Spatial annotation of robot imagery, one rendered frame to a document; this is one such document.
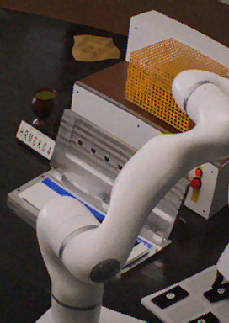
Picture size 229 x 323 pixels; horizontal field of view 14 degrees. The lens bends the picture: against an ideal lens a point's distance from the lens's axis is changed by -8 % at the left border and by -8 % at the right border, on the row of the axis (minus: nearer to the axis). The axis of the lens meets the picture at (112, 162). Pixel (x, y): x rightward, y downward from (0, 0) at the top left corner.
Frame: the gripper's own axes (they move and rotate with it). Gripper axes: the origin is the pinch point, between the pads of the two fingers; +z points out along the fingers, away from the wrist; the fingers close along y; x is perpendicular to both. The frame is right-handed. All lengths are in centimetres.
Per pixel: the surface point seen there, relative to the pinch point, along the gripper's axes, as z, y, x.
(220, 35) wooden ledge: -16, -129, 93
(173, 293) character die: 4.0, -7.1, -12.0
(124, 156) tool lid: -13, -49, -8
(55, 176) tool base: 5, -66, -15
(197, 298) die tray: 3.9, -2.1, -6.3
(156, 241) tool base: 2.5, -29.5, -4.4
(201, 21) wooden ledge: -16, -143, 93
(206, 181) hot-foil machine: -12.1, -34.9, 11.5
